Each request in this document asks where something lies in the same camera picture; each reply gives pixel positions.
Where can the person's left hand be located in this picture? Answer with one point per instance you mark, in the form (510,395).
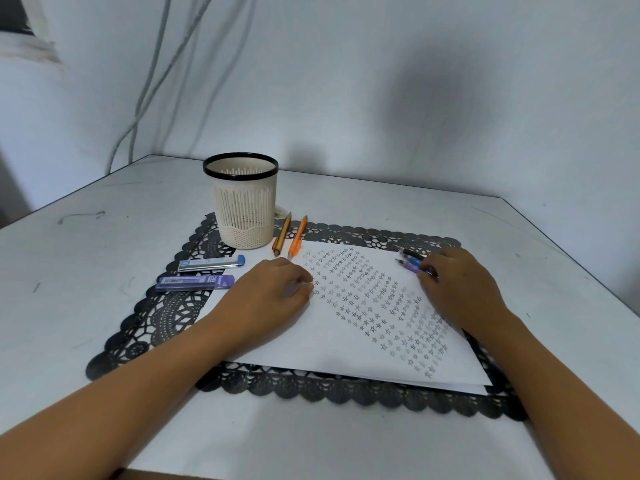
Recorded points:
(265,299)

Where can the person's right hand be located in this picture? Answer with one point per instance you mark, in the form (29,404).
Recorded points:
(462,289)

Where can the person's left fingers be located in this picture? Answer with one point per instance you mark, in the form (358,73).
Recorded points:
(303,284)

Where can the person's right fingers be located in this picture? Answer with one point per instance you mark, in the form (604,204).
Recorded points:
(428,274)

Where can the blue purple mechanical pencil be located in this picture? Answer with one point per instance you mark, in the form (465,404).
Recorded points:
(411,265)

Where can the white paper with star drawings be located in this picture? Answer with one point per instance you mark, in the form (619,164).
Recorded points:
(365,319)

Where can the person's right forearm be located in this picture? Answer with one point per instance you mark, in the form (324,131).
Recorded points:
(560,394)

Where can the person's left forearm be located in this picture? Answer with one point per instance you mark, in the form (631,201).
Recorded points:
(115,394)

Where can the black pen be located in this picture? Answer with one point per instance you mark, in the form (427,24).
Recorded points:
(413,254)

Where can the orange mechanical pencil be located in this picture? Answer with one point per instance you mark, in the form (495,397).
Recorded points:
(297,238)

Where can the brown mechanical pencil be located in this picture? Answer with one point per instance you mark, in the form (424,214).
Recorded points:
(282,234)

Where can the clear blue-capped lead case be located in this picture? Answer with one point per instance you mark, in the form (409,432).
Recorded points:
(211,263)

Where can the beige slotted pen holder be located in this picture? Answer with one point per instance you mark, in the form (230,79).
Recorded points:
(243,204)

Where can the purple lead case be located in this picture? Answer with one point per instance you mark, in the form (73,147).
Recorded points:
(195,282)

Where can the black lace placemat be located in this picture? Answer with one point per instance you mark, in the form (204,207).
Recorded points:
(165,314)

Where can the window frame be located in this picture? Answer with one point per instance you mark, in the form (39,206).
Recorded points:
(25,29)

